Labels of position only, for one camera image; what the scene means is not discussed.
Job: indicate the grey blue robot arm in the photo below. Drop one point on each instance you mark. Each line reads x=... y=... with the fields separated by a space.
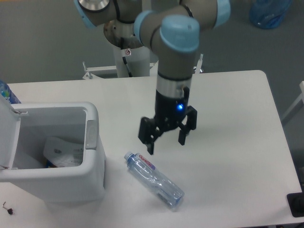
x=173 y=36

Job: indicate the blue labelled bottle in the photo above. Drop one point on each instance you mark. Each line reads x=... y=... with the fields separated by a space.
x=7 y=93

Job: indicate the clear plastic water bottle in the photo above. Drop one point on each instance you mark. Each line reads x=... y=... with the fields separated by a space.
x=155 y=181

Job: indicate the white wrapper bag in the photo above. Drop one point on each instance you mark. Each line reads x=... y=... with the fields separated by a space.
x=62 y=153

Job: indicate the blue yellow snack packet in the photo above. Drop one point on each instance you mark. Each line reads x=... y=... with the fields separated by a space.
x=49 y=164

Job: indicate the white frame at right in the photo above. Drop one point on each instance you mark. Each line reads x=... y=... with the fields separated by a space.
x=295 y=107

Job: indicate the white plastic trash can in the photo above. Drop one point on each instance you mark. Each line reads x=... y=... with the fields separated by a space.
x=24 y=129

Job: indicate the white base strut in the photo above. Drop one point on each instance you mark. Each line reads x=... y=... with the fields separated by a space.
x=121 y=71

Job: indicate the white levelling foot bracket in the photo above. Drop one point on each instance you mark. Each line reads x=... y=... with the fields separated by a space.
x=88 y=74

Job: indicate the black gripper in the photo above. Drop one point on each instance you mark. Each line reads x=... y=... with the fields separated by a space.
x=169 y=114

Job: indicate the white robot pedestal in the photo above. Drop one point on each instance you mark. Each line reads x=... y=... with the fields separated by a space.
x=126 y=47

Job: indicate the black device at edge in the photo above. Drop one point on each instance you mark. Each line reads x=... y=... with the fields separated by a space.
x=296 y=204

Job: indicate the blue plastic bag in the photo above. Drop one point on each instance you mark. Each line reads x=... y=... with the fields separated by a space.
x=268 y=14

